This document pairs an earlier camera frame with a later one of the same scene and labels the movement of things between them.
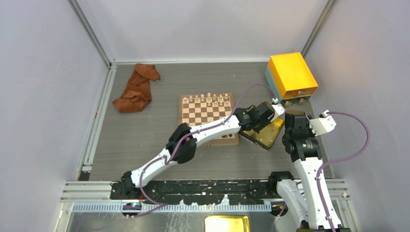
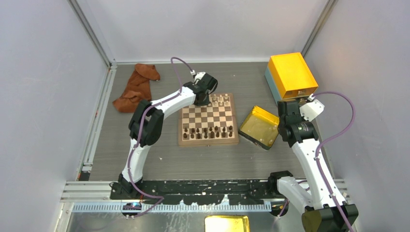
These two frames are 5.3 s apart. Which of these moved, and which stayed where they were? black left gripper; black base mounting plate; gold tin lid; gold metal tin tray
Moved: black left gripper
Stayed: gold tin lid; gold metal tin tray; black base mounting plate
